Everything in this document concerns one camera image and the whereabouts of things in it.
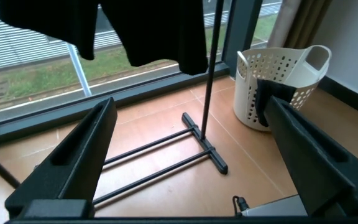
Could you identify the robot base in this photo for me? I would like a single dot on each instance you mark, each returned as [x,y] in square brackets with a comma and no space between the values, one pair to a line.
[278,208]

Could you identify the window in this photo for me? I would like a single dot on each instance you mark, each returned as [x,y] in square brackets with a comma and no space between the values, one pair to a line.
[42,77]

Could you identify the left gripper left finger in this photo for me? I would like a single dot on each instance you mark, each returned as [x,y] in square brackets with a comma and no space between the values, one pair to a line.
[82,174]

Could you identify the beige curtain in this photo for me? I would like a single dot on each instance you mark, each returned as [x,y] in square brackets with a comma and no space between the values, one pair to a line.
[300,21]

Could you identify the black shorts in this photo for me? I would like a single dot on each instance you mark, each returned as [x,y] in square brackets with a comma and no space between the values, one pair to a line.
[160,31]

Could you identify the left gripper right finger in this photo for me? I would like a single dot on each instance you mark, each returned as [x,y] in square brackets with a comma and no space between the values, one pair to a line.
[315,174]

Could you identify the black clothes rack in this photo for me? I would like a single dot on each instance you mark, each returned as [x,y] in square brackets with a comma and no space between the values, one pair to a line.
[210,93]

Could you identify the black garment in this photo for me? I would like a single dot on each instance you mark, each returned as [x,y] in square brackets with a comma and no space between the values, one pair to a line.
[269,93]

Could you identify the white laundry basket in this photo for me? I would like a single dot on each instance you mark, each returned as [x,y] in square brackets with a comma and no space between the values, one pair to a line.
[244,99]

